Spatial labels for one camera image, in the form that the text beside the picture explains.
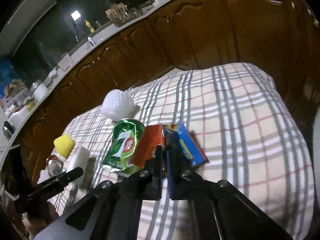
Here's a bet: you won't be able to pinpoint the yellow foam fruit net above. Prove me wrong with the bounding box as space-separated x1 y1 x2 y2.
53 134 76 159

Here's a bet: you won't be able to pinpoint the yellow dish soap bottle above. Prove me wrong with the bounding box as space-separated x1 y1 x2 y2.
85 19 96 33

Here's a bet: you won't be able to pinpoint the person's left hand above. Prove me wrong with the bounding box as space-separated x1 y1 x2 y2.
22 202 59 240

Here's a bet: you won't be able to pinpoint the wooden base cabinets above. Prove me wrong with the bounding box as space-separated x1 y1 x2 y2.
14 0 320 180

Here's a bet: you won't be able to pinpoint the dark kitchen window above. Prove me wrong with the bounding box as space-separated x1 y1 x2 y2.
10 0 114 74

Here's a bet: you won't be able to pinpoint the plaid tablecloth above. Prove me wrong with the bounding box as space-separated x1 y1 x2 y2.
47 62 316 240

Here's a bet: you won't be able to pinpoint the white open box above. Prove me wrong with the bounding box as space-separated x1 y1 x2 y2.
58 52 73 71

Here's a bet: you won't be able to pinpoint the white foam block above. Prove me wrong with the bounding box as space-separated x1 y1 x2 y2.
65 146 91 184

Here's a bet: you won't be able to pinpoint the wooden utensil rack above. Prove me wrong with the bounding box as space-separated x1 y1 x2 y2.
105 2 133 27

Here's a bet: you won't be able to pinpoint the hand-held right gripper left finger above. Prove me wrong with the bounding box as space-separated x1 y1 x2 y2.
64 144 165 240

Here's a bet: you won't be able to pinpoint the white kitchen countertop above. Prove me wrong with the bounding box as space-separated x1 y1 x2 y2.
0 0 218 155

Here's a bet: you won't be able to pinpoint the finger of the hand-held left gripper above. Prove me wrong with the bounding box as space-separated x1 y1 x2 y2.
27 167 84 198

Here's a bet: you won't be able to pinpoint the white canister with metal lid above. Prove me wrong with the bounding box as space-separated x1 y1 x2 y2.
30 79 49 103

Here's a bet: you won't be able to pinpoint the orange and blue snack packet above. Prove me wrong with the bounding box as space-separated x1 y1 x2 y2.
131 123 208 171

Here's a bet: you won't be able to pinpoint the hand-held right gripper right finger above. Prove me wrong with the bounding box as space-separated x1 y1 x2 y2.
166 147 293 240

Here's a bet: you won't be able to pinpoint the white round foam fruit net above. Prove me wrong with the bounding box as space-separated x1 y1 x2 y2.
100 89 137 120

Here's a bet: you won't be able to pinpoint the blue wall picture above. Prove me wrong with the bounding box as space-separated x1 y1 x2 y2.
0 57 28 102

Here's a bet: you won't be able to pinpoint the white jug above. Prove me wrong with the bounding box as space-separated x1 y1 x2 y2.
8 106 30 128

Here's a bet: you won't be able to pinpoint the crushed red can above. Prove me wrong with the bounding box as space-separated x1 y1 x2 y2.
45 154 64 177

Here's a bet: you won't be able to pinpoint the crushed green soda can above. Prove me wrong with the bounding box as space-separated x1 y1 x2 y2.
101 118 146 174

